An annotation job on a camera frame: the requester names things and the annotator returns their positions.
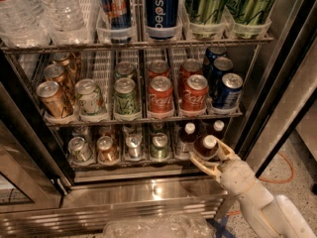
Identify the rear brown tea bottle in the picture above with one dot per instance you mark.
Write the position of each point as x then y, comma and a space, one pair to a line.
217, 129

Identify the brown tea bottle left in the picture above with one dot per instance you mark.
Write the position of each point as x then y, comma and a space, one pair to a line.
185, 140

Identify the red coke can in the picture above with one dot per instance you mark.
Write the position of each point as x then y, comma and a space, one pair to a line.
160, 94
158, 67
189, 67
194, 93

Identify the gold can front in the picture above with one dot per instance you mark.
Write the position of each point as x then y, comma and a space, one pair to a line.
55, 100

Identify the gold can middle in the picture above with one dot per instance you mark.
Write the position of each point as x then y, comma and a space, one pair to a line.
58, 73

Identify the clear plastic bag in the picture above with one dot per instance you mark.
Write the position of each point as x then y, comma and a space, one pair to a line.
169, 226

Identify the green tall can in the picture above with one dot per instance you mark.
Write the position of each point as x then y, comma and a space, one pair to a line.
204, 17
250, 17

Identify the gold can rear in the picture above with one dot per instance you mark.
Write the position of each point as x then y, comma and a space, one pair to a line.
68, 60

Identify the white green can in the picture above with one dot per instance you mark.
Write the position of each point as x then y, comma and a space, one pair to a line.
89, 97
79, 149

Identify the green can rear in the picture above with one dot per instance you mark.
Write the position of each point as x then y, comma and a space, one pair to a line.
125, 69

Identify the red bull can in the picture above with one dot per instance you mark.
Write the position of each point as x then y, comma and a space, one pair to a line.
116, 20

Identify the blue pepsi can top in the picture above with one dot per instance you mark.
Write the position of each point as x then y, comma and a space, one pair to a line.
161, 18

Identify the red coke can front left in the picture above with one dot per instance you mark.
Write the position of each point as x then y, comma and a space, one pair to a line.
160, 94

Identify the blue pepsi can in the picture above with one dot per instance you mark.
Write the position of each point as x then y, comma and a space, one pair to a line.
220, 66
211, 54
161, 18
228, 92

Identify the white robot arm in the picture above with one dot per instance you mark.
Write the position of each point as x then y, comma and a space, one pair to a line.
270, 216

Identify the red coke can rear left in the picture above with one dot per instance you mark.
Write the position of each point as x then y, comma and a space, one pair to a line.
158, 67

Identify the red coke can front right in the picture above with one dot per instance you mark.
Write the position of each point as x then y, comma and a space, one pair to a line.
194, 93

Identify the gold can bottom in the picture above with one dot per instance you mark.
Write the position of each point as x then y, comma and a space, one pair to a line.
107, 150

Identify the red coke can rear right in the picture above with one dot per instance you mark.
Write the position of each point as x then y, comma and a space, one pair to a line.
189, 67

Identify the white green can bottom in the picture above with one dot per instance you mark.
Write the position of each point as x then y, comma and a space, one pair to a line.
79, 149

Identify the blue pepsi can middle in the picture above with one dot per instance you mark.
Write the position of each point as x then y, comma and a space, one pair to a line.
220, 66

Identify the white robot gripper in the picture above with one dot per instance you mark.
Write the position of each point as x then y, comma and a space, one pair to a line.
237, 177

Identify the left glass fridge door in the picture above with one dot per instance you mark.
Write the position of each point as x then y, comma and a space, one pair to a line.
23, 185

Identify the clear water bottle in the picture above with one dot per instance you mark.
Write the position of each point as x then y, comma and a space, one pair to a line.
71, 22
19, 26

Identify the silver can bottom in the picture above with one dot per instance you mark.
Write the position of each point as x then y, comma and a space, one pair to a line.
133, 143

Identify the stainless fridge door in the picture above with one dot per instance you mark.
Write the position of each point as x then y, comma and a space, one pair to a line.
282, 86

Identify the gold can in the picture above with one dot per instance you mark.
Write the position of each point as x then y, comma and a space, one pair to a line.
58, 73
68, 60
55, 100
107, 150

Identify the clear water bottle left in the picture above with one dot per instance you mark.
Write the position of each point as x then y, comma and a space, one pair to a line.
19, 26

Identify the clear water bottle right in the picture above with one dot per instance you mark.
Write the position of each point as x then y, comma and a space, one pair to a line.
71, 22

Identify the green tall can right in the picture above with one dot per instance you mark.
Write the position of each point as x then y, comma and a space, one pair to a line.
250, 17

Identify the green can front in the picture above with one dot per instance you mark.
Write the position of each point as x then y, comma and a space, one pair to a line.
126, 97

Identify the green tall can left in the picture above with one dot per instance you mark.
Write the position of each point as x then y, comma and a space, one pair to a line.
204, 17

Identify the blue floor tape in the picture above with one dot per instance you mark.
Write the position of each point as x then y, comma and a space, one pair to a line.
220, 228

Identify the brown tea bottle white cap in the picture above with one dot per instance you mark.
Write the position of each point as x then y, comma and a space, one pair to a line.
206, 147

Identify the blue pepsi can rear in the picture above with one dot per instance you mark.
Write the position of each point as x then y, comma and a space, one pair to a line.
211, 54

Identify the blue pepsi can front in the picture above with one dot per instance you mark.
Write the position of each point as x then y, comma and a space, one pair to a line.
228, 92

